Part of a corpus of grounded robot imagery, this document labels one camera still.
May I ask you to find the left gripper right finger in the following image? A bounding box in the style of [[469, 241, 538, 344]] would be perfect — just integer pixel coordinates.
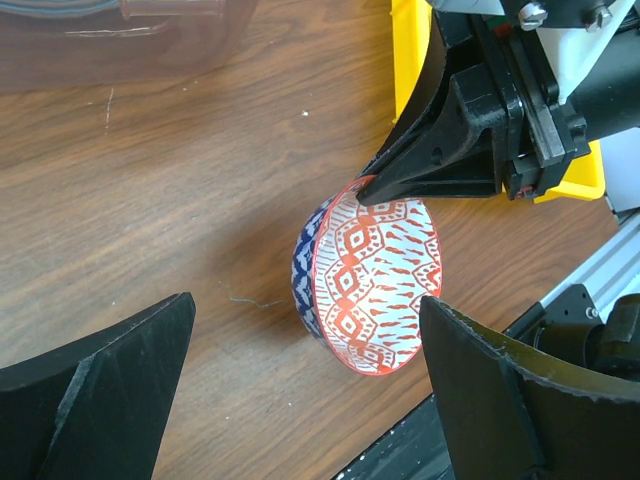
[[418, 294, 640, 480]]

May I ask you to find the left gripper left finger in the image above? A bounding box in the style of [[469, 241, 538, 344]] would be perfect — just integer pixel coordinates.
[[1, 292, 196, 479]]

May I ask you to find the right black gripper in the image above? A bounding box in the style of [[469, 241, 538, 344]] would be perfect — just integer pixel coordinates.
[[357, 1, 639, 206]]

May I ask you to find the red patterned bowl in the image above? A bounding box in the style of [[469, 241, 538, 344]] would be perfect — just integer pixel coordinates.
[[291, 175, 443, 376]]

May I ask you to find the pink translucent plastic bin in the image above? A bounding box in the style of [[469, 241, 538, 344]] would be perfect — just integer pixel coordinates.
[[1, 0, 257, 93]]

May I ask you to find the yellow plastic tray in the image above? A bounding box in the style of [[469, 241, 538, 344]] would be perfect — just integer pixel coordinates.
[[390, 0, 606, 203]]

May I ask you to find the aluminium frame rail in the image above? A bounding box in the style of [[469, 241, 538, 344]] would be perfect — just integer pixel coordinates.
[[540, 209, 640, 321]]

